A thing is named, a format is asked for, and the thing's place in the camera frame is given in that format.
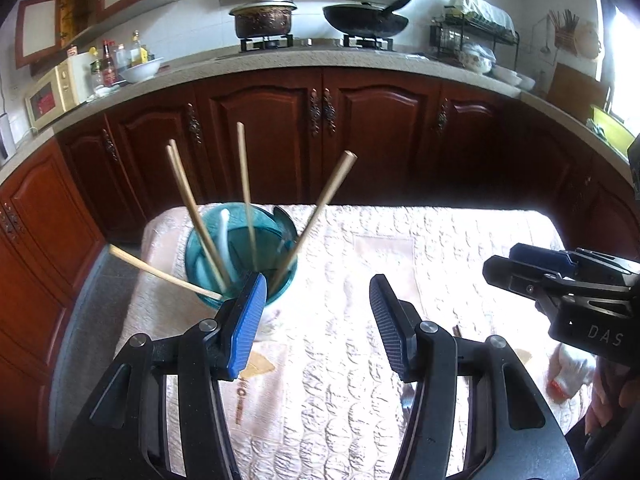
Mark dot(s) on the black dish rack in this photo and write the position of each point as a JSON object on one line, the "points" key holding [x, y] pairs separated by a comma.
{"points": [[450, 40]]}

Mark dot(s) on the cream microwave oven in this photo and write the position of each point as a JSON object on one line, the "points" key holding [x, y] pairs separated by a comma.
{"points": [[55, 92]]}

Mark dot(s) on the grey stone countertop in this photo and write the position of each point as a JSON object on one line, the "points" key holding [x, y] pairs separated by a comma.
{"points": [[300, 60]]}

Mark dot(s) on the small white bowl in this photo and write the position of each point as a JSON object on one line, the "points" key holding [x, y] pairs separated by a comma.
{"points": [[526, 83], [506, 76]]}

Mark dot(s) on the red sauce bottle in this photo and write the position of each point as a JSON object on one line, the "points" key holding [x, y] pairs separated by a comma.
{"points": [[108, 70]]}

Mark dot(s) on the pale embossed tablecloth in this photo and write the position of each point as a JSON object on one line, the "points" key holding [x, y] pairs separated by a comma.
{"points": [[350, 260]]}

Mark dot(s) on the white mixing bowl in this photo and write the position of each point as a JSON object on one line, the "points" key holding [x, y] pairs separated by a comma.
{"points": [[141, 71]]}

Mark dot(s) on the wooden cutting board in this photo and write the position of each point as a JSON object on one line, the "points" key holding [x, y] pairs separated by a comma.
{"points": [[575, 92]]}

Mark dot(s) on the white crumpled cloth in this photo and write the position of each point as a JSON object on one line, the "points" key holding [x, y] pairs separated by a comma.
{"points": [[570, 370]]}

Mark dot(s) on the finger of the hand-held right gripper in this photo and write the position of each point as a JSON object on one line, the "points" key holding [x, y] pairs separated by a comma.
{"points": [[542, 259], [515, 272]]}

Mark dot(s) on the person's dark clothing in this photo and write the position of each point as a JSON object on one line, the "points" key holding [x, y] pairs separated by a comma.
{"points": [[605, 455]]}

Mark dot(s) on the yellow oil bottle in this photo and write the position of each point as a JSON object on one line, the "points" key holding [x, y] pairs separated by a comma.
{"points": [[137, 50]]}

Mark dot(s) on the wall chopstick holder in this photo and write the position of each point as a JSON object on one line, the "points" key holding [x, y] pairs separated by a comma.
{"points": [[564, 35]]}

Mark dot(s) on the round woven trivet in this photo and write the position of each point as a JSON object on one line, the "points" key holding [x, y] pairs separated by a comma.
{"points": [[589, 40]]}

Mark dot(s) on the brown cooking pot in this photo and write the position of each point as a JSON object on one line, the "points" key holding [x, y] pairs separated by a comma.
{"points": [[262, 20]]}

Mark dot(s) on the patterned bowl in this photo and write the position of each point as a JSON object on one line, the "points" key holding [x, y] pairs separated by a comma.
{"points": [[479, 59]]}

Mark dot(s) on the clear glass bottle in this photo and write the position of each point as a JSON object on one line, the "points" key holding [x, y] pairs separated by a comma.
{"points": [[121, 57]]}

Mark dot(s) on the gas stove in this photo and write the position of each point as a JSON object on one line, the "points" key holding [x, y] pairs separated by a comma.
{"points": [[310, 42]]}

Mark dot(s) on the metal spoon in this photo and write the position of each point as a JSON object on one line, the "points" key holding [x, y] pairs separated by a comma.
{"points": [[285, 225]]}

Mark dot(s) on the green plastic box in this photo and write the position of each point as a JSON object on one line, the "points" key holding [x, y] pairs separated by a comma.
{"points": [[612, 127]]}

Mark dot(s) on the black wok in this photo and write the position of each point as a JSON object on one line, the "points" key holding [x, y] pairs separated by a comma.
{"points": [[365, 22]]}

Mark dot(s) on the green-lidded jar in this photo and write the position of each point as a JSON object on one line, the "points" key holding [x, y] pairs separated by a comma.
{"points": [[96, 77]]}

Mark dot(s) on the white cloth cover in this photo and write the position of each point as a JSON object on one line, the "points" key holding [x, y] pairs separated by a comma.
{"points": [[485, 10]]}

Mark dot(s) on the dark wooden base cabinets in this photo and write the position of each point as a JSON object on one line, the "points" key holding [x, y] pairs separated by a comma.
{"points": [[380, 150]]}

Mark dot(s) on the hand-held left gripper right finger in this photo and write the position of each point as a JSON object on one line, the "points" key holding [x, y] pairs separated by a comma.
{"points": [[385, 320]]}

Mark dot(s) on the white plastic spoon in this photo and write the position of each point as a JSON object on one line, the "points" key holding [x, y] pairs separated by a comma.
{"points": [[225, 230]]}

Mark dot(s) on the teal plastic cup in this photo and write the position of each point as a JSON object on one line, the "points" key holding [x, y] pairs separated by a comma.
{"points": [[265, 225]]}

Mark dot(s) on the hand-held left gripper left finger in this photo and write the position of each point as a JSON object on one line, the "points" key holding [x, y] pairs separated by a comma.
{"points": [[247, 320]]}

